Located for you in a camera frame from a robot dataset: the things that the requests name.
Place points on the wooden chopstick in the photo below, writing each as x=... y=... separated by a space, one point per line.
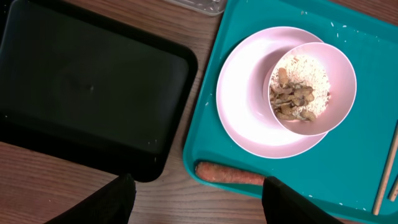
x=394 y=191
x=386 y=174

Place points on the pink bowl with food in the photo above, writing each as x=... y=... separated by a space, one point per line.
x=311 y=89

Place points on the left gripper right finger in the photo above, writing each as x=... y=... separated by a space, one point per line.
x=282 y=204

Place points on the teal serving tray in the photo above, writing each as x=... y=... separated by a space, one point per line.
x=342 y=172

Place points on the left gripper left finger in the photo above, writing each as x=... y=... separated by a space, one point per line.
x=111 y=204

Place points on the orange carrot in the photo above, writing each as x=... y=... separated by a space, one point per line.
x=216 y=173

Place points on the black plastic tray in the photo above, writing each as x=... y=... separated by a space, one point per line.
x=88 y=89

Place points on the clear plastic storage bin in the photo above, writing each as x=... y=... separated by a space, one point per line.
x=208 y=7

